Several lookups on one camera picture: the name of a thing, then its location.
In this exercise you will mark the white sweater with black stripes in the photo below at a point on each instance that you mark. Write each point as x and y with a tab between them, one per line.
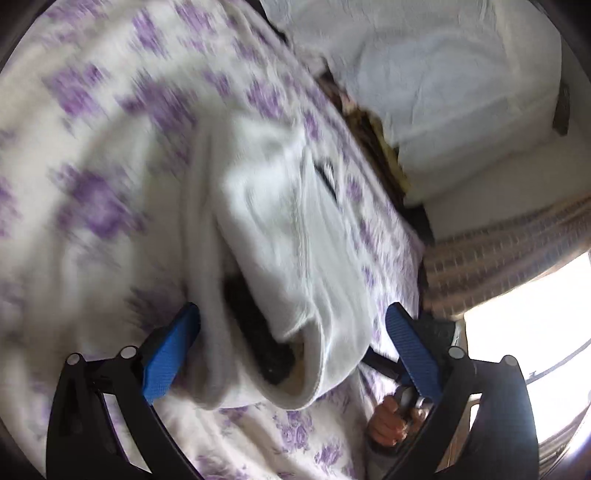
277	240

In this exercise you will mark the person's right hand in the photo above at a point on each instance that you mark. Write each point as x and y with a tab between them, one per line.
388	424

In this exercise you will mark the brown checkered woven fabric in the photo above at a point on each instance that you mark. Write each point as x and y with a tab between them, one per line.
498	258

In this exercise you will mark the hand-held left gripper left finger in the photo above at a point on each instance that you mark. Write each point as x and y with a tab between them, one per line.
171	355

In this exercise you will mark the white lace pillow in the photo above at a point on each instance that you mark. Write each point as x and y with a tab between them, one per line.
415	69

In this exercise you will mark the pile of folded cloths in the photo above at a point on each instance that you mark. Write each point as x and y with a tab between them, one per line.
369	124

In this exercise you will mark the purple floral bedsheet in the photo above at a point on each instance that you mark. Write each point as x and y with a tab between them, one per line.
92	138

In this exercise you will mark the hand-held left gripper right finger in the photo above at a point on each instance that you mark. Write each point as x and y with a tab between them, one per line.
413	350

